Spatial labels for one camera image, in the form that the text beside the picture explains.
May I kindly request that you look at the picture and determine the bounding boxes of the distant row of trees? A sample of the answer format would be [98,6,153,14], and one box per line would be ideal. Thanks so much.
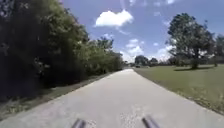
[133,54,171,68]

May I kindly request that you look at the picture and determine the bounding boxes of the grey asphalt path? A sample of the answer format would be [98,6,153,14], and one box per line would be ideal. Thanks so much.
[0,68,224,128]

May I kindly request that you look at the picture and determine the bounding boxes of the robot's own part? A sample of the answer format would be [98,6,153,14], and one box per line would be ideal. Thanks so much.
[141,115,161,128]
[70,118,87,128]

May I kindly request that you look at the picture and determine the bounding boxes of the dense wood of trees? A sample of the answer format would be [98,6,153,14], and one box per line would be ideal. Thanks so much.
[0,0,125,102]

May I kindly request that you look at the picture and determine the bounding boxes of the large round-crowned tree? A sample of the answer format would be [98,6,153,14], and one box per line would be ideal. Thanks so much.
[165,12,216,70]

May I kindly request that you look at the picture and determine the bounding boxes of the wide grass field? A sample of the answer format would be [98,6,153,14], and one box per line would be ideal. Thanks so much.
[133,64,224,116]

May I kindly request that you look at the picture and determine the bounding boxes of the grass strip beside wood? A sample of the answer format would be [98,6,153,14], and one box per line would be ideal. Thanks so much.
[0,71,115,122]

